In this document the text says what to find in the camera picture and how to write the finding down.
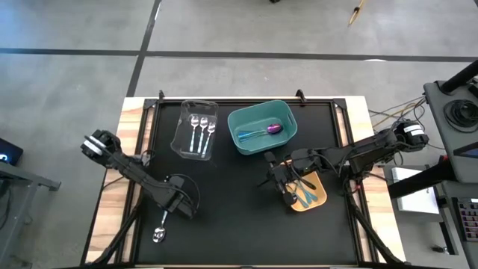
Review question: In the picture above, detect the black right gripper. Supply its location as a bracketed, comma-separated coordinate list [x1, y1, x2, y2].
[264, 148, 326, 207]

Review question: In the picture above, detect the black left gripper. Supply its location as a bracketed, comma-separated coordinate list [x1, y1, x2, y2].
[158, 175, 198, 220]

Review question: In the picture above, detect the silver spoons pair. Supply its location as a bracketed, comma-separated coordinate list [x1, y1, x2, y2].
[152, 210, 169, 244]

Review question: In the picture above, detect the orange plastic bin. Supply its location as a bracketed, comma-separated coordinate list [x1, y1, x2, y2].
[284, 159, 329, 213]

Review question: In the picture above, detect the teal plastic bin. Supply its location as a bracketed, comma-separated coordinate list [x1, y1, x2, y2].
[226, 99, 299, 156]

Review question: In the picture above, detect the black table mat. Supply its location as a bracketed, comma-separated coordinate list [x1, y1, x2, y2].
[136, 99, 359, 266]

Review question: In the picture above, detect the clear plastic bin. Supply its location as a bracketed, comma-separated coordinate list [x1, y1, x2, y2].
[170, 99, 220, 162]

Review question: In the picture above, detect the black cart beam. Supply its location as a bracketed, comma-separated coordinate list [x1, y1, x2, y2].
[387, 156, 456, 200]

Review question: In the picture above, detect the white box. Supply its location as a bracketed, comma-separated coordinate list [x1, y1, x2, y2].
[391, 167, 441, 215]

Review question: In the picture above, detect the grey workbench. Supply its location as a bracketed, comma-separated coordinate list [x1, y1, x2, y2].
[0, 160, 62, 269]

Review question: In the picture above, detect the grey equipment cart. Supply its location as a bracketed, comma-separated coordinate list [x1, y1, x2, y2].
[423, 79, 478, 185]

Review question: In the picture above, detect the grey keyboard stand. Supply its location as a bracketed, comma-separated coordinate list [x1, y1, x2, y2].
[434, 181, 478, 269]

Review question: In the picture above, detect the black screen device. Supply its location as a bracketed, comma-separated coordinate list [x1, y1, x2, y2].
[0, 137, 24, 166]

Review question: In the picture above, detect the backlit keyboard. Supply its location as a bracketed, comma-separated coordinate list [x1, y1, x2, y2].
[456, 197, 478, 243]

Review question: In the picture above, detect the black pole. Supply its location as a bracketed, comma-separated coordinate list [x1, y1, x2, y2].
[439, 59, 478, 94]

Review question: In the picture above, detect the floor cable bundle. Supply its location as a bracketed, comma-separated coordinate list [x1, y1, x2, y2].
[367, 95, 429, 135]

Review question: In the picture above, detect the yellow hanging cord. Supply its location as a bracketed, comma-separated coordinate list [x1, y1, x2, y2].
[348, 0, 367, 26]

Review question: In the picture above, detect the black cable coil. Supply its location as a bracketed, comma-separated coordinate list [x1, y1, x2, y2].
[443, 99, 478, 134]

